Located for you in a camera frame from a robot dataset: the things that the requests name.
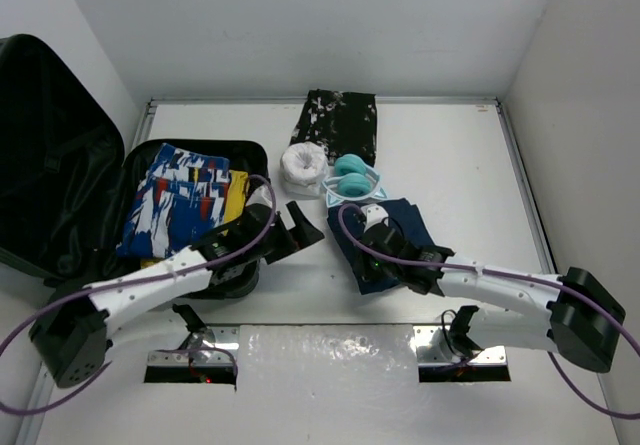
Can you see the white cloth bundle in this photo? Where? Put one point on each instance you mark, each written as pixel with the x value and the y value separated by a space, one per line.
pixel 304 166

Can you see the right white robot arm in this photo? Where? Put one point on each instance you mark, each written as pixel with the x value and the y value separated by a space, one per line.
pixel 572 314

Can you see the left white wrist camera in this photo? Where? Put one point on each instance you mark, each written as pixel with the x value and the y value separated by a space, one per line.
pixel 260 196

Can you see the yellow pants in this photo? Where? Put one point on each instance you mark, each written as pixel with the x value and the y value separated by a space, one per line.
pixel 237 200

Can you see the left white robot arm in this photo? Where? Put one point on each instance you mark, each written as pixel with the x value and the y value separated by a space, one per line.
pixel 76 332

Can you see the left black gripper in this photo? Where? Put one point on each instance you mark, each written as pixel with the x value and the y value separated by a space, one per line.
pixel 291 239

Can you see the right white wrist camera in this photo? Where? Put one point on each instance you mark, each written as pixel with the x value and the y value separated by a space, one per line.
pixel 374 214

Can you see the teal cat-ear headphones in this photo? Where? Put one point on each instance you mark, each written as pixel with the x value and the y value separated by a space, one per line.
pixel 353 181

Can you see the black white patterned garment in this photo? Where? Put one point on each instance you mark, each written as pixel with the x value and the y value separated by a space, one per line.
pixel 340 123

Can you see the navy garment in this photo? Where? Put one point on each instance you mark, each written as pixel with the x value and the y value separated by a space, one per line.
pixel 405 218

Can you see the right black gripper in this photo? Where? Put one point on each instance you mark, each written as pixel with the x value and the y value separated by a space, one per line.
pixel 366 272

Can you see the blue white patterned shorts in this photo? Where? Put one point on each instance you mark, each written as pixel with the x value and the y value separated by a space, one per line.
pixel 175 164

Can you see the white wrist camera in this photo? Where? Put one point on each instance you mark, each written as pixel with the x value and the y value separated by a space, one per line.
pixel 374 214
pixel 260 196

